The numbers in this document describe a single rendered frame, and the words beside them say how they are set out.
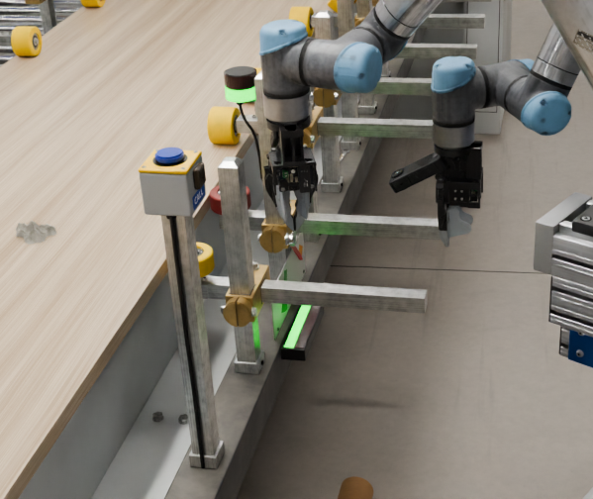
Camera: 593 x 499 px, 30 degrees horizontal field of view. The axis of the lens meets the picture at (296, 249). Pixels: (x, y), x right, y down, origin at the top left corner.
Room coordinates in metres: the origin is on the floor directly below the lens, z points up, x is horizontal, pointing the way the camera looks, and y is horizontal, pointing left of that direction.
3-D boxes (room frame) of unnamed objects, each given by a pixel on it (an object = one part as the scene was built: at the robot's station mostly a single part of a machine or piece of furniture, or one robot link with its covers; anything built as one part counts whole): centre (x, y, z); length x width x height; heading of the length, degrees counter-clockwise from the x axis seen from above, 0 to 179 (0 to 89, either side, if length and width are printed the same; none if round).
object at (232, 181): (1.63, 0.10, 0.87); 0.04 x 0.04 x 0.48; 75
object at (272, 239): (1.90, 0.03, 0.85); 0.14 x 0.06 x 0.05; 165
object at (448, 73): (1.83, -0.30, 1.12); 0.09 x 0.08 x 0.11; 104
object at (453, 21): (2.87, -0.29, 0.95); 0.50 x 0.04 x 0.04; 75
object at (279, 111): (1.67, 0.00, 1.18); 0.08 x 0.08 x 0.05
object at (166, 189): (1.38, 0.16, 1.18); 0.07 x 0.07 x 0.08; 75
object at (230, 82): (1.89, 0.08, 1.16); 0.06 x 0.06 x 0.02
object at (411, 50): (2.62, -0.23, 0.95); 0.50 x 0.04 x 0.04; 75
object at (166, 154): (1.38, 0.16, 1.22); 0.04 x 0.04 x 0.02
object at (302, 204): (1.66, -0.02, 0.99); 0.06 x 0.03 x 0.09; 5
